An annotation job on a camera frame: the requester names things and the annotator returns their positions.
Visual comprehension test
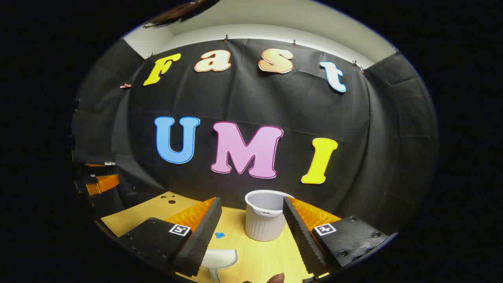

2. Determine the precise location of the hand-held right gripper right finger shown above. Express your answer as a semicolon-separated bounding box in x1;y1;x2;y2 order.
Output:
283;197;398;277

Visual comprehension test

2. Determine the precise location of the white dustpan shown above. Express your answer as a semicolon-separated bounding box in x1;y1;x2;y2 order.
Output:
200;249;239;283

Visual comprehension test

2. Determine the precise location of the dark brown tuft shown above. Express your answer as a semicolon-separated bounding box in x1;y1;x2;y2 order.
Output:
143;0;220;29

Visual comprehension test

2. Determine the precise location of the white ribbed garbage bin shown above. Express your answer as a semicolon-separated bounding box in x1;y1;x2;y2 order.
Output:
244;190;294;241

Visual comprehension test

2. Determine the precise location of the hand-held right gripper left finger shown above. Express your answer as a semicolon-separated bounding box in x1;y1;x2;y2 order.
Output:
118;197;222;277

